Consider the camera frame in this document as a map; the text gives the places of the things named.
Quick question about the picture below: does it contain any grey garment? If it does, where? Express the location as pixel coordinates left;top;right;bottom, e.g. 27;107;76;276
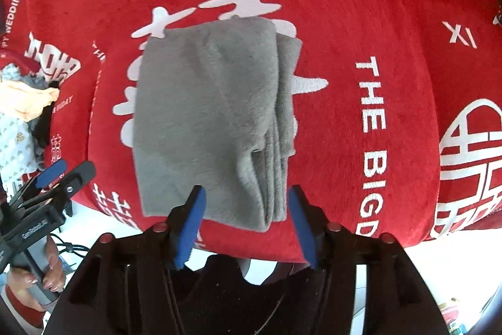
132;17;302;232

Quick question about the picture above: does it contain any white sleeve left forearm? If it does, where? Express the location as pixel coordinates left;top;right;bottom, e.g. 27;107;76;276
1;285;45;335

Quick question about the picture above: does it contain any person's left hand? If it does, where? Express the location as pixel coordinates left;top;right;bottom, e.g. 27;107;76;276
7;235;66;312

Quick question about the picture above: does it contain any red printed bed blanket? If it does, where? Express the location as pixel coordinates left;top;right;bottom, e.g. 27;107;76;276
1;0;501;262

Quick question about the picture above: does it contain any black cable on floor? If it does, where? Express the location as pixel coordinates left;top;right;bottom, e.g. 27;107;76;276
50;232;91;275

